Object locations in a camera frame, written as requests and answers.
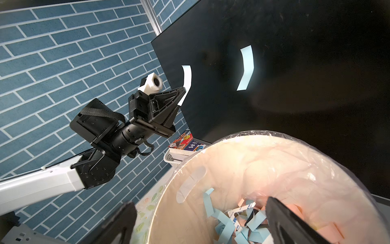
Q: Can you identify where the white lined trash bin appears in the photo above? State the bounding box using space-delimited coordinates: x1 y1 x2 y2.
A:
147 131 390 244

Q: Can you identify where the pile of discarded sticky notes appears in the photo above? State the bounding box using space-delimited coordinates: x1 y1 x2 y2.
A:
203 188 344 244

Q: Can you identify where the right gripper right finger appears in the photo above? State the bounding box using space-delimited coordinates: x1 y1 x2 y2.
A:
266 197 329 244

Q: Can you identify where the pale sticky note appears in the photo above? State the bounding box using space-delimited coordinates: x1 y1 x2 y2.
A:
178 65 192 106
237 45 254 91

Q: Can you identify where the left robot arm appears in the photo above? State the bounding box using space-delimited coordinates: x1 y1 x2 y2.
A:
1 87 186 215

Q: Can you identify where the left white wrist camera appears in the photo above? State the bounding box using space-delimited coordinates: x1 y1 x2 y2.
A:
138 73 164 95

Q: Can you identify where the black computer monitor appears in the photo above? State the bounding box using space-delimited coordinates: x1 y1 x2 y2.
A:
152 1 390 198

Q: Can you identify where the floral table mat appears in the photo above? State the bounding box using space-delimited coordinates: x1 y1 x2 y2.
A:
130 168 174 244

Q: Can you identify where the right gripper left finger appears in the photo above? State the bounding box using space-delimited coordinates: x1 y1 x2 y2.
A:
80 201 137 244

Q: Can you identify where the white plastic basket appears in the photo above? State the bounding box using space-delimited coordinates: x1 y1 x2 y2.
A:
164 150 187 168

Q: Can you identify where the red blue encyclopedia book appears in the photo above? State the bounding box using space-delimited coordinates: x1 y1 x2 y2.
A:
168 129 206 155

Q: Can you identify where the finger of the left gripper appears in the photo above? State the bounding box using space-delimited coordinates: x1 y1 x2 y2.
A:
148 87 185 128

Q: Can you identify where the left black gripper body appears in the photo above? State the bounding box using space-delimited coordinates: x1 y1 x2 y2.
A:
129 90 175 138

